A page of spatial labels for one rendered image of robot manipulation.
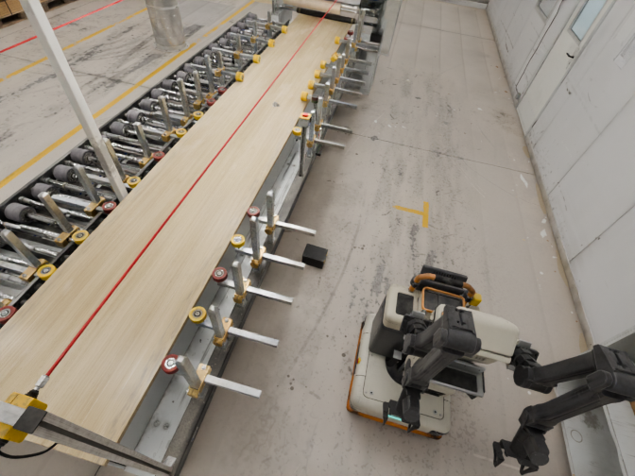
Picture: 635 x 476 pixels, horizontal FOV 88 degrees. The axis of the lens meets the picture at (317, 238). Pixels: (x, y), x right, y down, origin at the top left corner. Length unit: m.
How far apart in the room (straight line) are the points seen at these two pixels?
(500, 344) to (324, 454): 1.44
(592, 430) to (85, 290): 3.19
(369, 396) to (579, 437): 1.42
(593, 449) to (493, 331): 1.77
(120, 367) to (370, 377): 1.42
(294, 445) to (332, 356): 0.63
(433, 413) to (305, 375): 0.87
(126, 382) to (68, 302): 0.53
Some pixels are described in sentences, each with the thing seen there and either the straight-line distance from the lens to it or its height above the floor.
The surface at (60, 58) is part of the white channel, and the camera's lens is 2.03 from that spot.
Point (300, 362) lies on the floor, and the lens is 2.59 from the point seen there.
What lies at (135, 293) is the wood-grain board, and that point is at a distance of 1.92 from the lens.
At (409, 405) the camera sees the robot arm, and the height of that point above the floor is 1.23.
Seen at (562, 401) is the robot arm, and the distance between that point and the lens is 1.38.
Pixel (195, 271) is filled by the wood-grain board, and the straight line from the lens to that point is 1.91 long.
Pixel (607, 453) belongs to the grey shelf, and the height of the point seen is 0.14.
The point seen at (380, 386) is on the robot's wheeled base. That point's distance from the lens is 2.33.
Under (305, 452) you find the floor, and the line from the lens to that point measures 2.46.
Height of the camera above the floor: 2.44
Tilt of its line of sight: 50 degrees down
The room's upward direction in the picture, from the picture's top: 9 degrees clockwise
